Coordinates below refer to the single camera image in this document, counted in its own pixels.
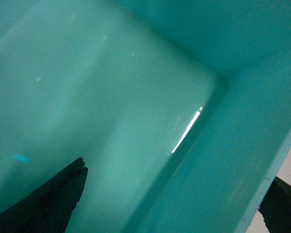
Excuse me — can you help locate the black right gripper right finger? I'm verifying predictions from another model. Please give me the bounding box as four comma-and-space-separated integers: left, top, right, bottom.
258, 177, 291, 233

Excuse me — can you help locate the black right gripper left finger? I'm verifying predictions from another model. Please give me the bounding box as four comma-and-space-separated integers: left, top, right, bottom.
0, 157, 88, 233

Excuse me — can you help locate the teal plastic bin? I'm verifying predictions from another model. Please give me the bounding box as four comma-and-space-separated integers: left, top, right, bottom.
0, 0, 291, 233

